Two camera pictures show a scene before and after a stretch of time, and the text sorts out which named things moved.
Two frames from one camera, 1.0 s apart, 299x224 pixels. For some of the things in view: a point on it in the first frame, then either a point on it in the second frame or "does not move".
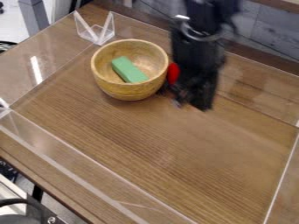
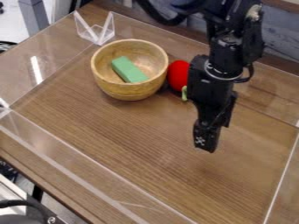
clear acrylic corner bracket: (95, 33) does not move
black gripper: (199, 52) → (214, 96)
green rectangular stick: (128, 71) does not move
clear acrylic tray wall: (84, 116) does not move
